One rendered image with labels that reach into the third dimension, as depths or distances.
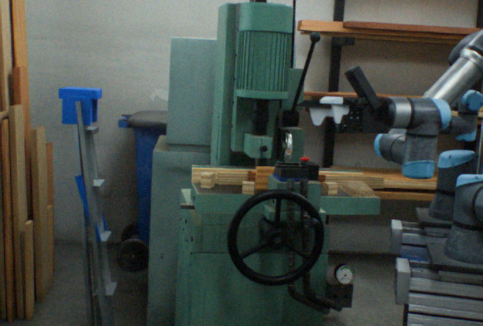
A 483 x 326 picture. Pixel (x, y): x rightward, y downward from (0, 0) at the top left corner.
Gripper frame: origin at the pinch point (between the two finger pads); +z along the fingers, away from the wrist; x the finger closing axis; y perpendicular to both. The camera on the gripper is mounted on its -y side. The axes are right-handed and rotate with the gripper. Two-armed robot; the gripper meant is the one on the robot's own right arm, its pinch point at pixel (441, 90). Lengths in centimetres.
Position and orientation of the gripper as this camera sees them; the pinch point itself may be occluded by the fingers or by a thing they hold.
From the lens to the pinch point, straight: 296.7
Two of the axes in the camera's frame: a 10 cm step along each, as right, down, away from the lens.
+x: 10.0, -0.9, 0.4
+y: 0.8, 9.9, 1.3
